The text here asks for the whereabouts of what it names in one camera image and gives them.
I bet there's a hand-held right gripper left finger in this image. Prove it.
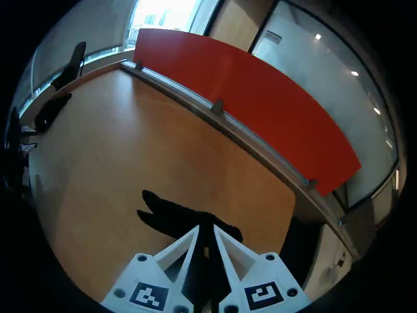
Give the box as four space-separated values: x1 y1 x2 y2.
100 223 209 313

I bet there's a black office chair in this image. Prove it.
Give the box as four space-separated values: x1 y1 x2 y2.
50 41 88 92

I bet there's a red desk screen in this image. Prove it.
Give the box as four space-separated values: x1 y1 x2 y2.
119 28 363 260

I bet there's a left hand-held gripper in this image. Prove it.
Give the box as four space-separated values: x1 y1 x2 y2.
3 106 38 196

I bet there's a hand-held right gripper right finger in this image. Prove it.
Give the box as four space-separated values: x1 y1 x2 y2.
208 223 311 313

